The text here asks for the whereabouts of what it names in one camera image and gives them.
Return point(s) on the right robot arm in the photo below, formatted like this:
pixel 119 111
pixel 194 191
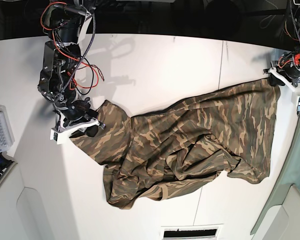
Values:
pixel 66 22

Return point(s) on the camouflage t-shirt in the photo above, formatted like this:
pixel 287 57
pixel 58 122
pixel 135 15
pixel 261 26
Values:
pixel 175 151

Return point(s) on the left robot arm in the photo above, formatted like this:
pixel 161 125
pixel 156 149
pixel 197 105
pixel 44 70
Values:
pixel 291 28

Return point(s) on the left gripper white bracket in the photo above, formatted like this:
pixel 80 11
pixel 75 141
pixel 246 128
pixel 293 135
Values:
pixel 288 76

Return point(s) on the white floor vent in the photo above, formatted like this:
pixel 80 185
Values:
pixel 194 232

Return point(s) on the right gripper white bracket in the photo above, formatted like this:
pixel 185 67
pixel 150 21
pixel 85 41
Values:
pixel 65 128

